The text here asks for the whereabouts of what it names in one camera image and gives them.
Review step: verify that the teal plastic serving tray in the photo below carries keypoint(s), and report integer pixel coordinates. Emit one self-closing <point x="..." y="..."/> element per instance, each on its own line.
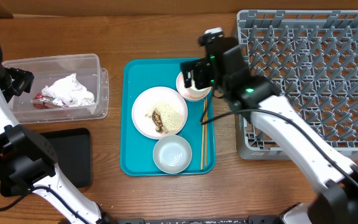
<point x="136" y="156"/>

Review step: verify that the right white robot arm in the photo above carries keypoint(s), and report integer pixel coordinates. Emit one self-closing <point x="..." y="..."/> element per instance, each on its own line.
<point x="333" y="177"/>

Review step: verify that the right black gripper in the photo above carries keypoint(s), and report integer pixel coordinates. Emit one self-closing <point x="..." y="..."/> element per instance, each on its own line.
<point x="197" y="67"/>

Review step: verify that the brown food scrap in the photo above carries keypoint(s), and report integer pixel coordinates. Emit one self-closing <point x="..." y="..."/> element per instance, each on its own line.
<point x="159" y="126"/>

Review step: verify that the clear plastic waste bin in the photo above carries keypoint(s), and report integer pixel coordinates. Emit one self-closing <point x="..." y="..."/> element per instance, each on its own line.
<point x="47" y="70"/>

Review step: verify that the left wooden chopstick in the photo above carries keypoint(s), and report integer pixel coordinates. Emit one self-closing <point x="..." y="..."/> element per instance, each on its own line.
<point x="202" y="140"/>

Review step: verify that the grey dishwasher rack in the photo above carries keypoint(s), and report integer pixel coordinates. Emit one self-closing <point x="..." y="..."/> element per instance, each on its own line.
<point x="312" y="57"/>

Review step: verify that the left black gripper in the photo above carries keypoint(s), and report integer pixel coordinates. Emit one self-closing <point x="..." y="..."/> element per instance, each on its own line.
<point x="23" y="80"/>

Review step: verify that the white paper cup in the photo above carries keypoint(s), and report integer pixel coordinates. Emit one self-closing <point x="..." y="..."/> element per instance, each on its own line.
<point x="195" y="93"/>

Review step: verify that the red foil snack wrapper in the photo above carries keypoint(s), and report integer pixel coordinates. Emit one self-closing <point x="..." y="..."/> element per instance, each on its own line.
<point x="46" y="102"/>

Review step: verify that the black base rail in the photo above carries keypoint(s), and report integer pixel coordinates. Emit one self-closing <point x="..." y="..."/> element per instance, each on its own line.
<point x="253" y="219"/>

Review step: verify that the right wooden chopstick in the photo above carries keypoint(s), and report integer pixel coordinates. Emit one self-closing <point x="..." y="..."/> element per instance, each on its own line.
<point x="205" y="131"/>

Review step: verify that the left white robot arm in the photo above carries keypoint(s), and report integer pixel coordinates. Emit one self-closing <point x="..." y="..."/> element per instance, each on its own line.
<point x="57" y="190"/>

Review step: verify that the black plastic tray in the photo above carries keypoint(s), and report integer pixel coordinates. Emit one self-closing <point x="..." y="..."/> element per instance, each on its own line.
<point x="27" y="157"/>

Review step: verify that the wooden chopstick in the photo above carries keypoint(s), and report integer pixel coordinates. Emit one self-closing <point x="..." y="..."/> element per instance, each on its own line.
<point x="205" y="131"/>
<point x="202" y="140"/>

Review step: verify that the grey shallow bowl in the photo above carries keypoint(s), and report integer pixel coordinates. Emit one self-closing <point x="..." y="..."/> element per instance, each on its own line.
<point x="172" y="154"/>

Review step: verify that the white napkin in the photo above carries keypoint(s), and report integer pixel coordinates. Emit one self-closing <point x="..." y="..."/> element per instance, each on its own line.
<point x="70" y="91"/>

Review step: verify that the large white dinner plate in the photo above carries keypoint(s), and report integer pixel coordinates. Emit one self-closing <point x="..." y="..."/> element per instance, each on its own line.
<point x="170" y="104"/>

